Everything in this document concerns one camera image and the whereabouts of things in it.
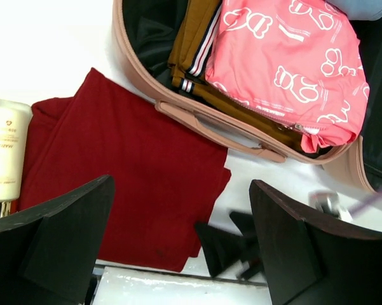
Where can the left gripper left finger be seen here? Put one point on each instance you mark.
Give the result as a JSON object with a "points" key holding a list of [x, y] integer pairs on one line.
{"points": [[48, 252]]}

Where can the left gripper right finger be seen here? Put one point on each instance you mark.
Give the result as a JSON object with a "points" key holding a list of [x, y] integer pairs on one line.
{"points": [[310, 257]]}

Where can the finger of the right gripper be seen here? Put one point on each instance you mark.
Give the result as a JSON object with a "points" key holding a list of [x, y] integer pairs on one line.
{"points": [[220, 248]]}

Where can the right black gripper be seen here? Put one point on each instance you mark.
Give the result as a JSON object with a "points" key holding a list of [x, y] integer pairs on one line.
{"points": [[250, 256]]}

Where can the dark red garment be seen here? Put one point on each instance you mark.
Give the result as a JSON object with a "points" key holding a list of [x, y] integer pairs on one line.
{"points": [[167, 178]]}

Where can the gold cosmetic bottles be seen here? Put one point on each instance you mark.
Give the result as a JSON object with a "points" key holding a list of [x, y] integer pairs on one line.
{"points": [[14, 122]]}

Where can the coral pink patterned garment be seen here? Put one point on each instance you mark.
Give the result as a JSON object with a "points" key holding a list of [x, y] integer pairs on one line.
{"points": [[295, 62]]}

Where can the mustard brown garment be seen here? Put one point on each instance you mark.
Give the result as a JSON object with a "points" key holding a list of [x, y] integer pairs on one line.
{"points": [[192, 48]]}

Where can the grey blue garment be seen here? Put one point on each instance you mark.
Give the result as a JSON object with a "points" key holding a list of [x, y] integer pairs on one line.
{"points": [[368, 10]]}

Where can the pink open suitcase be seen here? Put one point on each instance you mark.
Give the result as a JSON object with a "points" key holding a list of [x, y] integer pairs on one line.
{"points": [[145, 32]]}

